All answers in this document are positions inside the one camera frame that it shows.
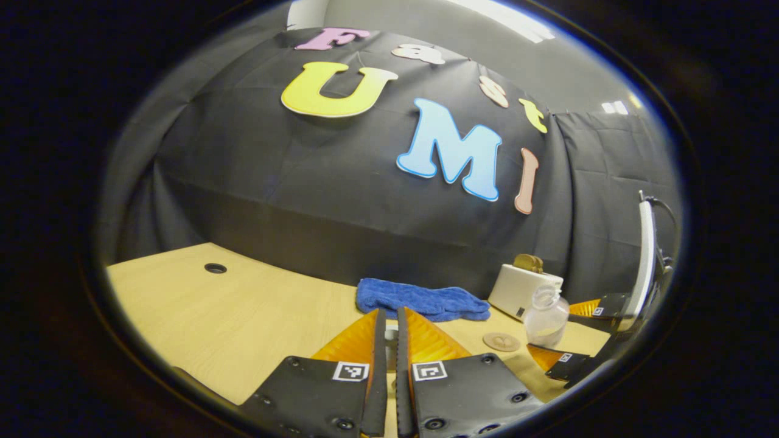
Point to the clear plastic water bottle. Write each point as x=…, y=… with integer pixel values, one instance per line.
x=546, y=319

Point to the blue towel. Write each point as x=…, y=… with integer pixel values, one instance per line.
x=420, y=299

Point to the small ceiling light panel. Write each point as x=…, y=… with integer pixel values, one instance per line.
x=614, y=107

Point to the brown bread slice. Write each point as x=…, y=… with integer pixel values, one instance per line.
x=528, y=263

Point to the white toaster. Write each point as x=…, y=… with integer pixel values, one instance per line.
x=517, y=289

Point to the long ceiling light panel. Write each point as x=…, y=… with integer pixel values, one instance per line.
x=511, y=18

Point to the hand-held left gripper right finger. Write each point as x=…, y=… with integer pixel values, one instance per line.
x=403, y=377

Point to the black backdrop cloth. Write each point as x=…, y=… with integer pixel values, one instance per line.
x=274, y=182

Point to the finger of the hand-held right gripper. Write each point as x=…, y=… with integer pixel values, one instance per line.
x=575, y=365
x=611, y=307

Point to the round wooden coaster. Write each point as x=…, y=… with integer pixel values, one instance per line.
x=502, y=342

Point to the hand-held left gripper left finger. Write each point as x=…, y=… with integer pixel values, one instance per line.
x=378, y=377

